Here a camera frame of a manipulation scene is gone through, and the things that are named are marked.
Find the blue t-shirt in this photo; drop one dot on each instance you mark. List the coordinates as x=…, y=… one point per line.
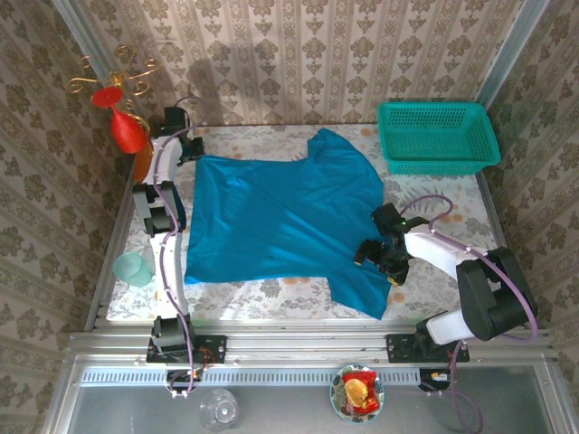
x=280, y=217

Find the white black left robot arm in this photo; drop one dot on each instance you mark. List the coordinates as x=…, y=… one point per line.
x=165, y=217

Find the orange wooden board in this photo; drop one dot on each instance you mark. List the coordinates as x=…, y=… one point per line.
x=142, y=165

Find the red goblet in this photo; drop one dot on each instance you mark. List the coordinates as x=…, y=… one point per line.
x=126, y=131

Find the floral tablecloth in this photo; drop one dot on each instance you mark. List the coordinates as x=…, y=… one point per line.
x=434, y=190

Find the black base connector block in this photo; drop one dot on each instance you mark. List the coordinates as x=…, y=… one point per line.
x=183, y=376
x=432, y=379

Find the teal plastic basket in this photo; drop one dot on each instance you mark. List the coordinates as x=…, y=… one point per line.
x=434, y=135

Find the red snack packet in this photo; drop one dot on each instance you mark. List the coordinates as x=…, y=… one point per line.
x=368, y=398

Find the green translucent cup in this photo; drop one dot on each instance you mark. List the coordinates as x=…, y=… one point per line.
x=133, y=271

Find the patterned plate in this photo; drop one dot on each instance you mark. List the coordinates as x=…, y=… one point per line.
x=337, y=398

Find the grey metal shelf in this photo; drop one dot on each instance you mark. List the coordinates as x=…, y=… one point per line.
x=280, y=411

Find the clear glass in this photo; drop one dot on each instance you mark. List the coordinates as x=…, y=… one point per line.
x=219, y=409

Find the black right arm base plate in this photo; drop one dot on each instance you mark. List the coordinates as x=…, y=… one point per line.
x=400, y=348

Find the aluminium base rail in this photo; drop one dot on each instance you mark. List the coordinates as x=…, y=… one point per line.
x=307, y=343

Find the aluminium frame post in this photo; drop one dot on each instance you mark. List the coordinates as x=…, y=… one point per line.
x=511, y=50
x=79, y=27

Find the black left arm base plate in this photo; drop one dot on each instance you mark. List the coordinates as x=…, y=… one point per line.
x=212, y=348

